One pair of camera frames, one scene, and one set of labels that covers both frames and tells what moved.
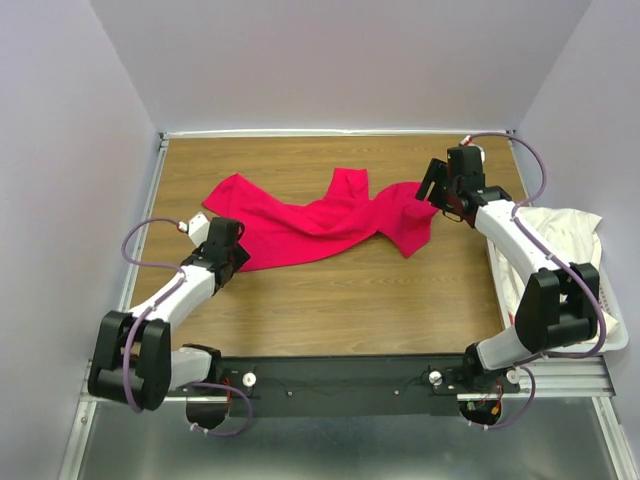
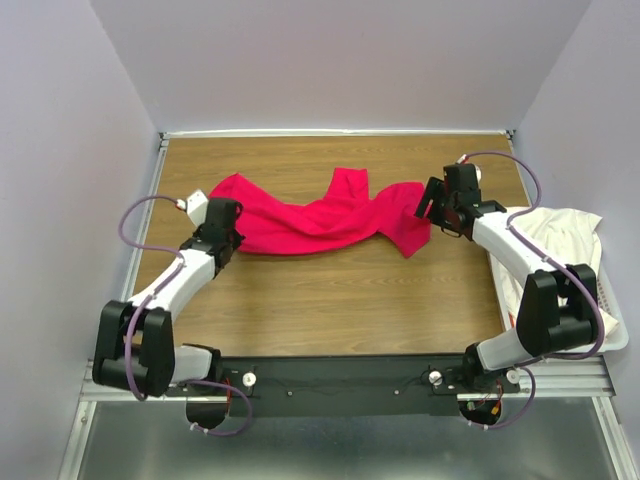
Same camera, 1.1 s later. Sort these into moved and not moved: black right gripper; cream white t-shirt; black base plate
Moved: black right gripper
Not moved: cream white t-shirt; black base plate
